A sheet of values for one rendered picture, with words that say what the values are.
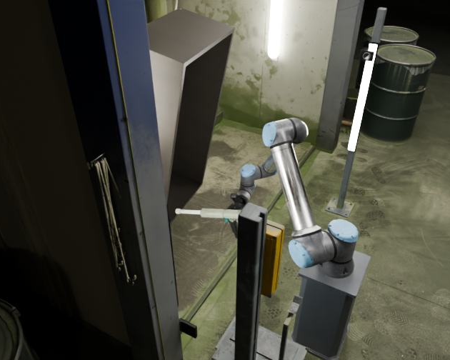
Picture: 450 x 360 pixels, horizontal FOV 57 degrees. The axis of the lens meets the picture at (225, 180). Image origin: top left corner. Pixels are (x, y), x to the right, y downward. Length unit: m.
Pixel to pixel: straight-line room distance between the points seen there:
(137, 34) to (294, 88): 3.10
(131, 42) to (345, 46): 2.91
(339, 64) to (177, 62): 2.29
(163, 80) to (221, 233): 1.60
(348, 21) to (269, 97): 1.09
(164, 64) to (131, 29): 0.79
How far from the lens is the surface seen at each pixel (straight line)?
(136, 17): 1.26
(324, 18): 3.95
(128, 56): 1.25
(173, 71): 2.00
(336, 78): 4.07
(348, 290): 2.25
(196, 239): 3.26
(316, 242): 2.06
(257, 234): 1.06
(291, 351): 1.81
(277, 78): 4.27
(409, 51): 4.83
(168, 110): 2.11
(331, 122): 4.25
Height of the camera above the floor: 2.33
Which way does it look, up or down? 37 degrees down
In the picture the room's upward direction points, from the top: straight up
